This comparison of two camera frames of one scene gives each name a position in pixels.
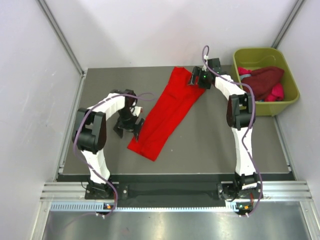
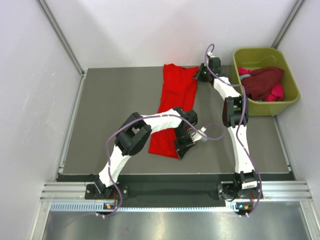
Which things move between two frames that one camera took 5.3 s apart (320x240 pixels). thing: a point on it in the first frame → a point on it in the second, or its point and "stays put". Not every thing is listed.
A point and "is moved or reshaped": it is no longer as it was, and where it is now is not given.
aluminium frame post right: x=287 y=23 stays put
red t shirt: x=165 y=120 is moved or reshaped
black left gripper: x=119 y=127 → x=182 y=148
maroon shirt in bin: x=262 y=80 stays put
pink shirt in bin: x=277 y=94 stays put
